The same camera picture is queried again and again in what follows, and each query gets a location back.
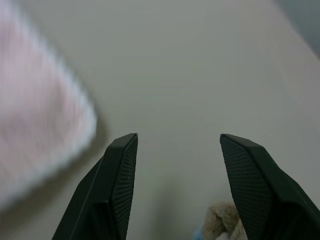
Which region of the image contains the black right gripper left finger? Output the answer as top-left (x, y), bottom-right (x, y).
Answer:
top-left (51, 133), bottom-right (139, 240)

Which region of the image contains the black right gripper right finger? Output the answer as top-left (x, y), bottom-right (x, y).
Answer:
top-left (219, 133), bottom-right (320, 240)

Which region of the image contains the pink fluffy towel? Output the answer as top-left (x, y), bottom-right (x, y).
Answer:
top-left (0, 0), bottom-right (98, 213)

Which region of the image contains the beige plush toy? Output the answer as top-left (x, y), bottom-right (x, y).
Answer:
top-left (191, 201), bottom-right (250, 240)

